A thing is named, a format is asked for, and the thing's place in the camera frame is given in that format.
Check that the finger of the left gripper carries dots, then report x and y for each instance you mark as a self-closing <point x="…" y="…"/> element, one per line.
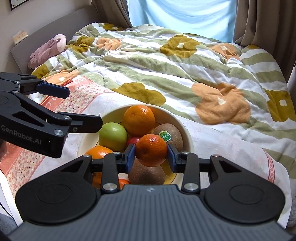
<point x="29" y="84"/>
<point x="79" y="123"/>

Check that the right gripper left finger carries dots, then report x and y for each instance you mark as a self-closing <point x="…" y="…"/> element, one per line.
<point x="110" y="165"/>

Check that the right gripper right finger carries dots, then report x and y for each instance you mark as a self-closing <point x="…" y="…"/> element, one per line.
<point x="190" y="165"/>

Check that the plain brown kiwi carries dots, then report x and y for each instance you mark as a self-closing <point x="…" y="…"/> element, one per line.
<point x="143" y="175"/>

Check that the green apple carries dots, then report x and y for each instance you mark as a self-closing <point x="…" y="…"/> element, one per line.
<point x="113" y="136"/>

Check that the red cherry tomato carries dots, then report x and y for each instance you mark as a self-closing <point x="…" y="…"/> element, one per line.
<point x="132" y="140"/>

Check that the kiwi with green sticker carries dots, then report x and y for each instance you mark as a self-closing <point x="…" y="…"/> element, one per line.
<point x="170" y="134"/>

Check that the small mandarin orange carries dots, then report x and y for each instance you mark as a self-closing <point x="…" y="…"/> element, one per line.
<point x="151" y="150"/>

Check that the grey bed headboard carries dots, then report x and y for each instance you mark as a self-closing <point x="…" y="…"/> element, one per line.
<point x="67" y="25"/>

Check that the white pink floral cloth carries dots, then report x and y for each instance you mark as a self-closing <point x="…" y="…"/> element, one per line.
<point x="18" y="166"/>

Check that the small label card on headboard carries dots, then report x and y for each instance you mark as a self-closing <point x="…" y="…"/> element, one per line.
<point x="18" y="37"/>

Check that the pink plush toy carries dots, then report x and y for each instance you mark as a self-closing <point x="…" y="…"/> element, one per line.
<point x="51" y="48"/>

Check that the cream bowl with duck print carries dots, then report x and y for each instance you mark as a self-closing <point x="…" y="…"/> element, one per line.
<point x="90" y="141"/>

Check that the framed houses picture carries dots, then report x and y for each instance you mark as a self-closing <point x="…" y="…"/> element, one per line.
<point x="16" y="3"/>

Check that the floral striped quilt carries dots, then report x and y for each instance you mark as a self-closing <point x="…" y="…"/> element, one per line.
<point x="236" y="90"/>

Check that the brown left curtain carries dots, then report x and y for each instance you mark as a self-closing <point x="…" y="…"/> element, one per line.
<point x="113" y="12"/>

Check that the brown curtain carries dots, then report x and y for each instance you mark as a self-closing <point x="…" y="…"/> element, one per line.
<point x="269" y="25"/>
<point x="113" y="12"/>

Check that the light blue window sheet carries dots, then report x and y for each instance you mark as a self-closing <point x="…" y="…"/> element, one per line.
<point x="212" y="19"/>

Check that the brown right curtain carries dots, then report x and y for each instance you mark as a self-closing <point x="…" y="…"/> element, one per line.
<point x="269" y="25"/>

